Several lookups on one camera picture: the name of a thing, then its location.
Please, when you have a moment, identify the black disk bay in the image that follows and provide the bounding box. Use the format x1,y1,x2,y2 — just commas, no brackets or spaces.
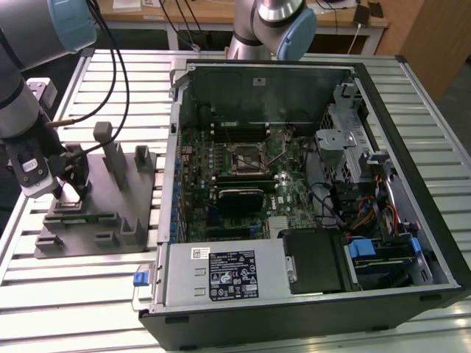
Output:
344,235,437,292

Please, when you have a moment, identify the green RAM stick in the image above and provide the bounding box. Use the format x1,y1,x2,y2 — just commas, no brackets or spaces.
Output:
58,214,121,224

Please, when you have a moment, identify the metal socket cover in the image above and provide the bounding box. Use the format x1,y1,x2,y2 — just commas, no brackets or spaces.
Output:
266,126,292,167

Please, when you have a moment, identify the black plastic shroud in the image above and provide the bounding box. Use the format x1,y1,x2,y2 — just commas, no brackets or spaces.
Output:
281,227,360,295

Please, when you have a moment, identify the CPU socket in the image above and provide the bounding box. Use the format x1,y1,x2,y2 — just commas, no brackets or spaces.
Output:
230,142,269,174

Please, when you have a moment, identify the white charging cable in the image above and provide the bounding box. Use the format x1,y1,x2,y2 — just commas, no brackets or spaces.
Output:
348,21,365,56

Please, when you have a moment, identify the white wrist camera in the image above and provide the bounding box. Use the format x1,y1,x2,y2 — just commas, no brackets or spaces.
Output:
5,141,57,200

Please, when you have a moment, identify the silver finned heatsink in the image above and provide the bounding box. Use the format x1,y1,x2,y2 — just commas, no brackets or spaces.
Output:
268,216,291,240

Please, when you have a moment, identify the black graphics card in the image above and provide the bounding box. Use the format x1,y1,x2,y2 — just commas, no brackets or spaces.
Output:
216,188,265,215

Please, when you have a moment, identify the grey parts rack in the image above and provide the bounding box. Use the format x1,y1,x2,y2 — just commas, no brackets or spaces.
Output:
33,121,158,259

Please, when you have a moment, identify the black cable copper plug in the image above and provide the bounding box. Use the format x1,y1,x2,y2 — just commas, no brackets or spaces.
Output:
46,0,133,128

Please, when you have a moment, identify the black RAM slot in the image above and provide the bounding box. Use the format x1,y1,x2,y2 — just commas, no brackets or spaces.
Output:
211,135,272,143
211,132,272,138
216,174,276,184
216,182,277,192
211,124,272,130
211,128,272,134

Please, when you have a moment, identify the silver power supply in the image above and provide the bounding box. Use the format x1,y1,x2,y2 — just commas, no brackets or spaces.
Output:
161,240,291,308

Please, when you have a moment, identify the white cardboard box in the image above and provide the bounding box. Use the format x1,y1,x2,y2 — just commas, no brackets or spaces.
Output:
112,0,143,11

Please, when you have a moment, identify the black open PC case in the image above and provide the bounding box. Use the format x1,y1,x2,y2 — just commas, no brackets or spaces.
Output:
131,54,471,352

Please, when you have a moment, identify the black power supply label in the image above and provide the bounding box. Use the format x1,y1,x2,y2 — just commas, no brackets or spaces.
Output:
208,249,260,302

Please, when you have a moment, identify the green motherboard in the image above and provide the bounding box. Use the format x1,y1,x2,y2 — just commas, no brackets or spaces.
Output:
178,126,332,243

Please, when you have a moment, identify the blue disk carrier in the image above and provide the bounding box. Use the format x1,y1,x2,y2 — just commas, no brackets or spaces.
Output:
347,238,377,261

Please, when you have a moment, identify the wooden desk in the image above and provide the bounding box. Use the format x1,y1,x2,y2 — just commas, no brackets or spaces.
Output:
97,0,391,56

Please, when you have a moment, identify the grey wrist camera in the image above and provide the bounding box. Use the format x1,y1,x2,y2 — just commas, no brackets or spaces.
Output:
25,78,59,108

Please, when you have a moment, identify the orange yellow wire bundle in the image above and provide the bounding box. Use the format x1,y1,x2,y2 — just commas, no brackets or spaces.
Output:
345,196,400,236

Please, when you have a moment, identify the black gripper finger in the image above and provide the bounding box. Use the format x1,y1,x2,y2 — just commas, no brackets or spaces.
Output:
51,172,69,202
65,146,92,203

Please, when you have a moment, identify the black camera cable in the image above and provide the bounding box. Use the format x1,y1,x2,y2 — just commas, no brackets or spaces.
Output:
47,0,133,170

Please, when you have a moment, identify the wooden cabinet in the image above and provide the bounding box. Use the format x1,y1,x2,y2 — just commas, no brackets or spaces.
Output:
375,0,471,102

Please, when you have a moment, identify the silver drive cage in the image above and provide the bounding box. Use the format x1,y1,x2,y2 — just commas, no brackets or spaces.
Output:
314,82,372,185

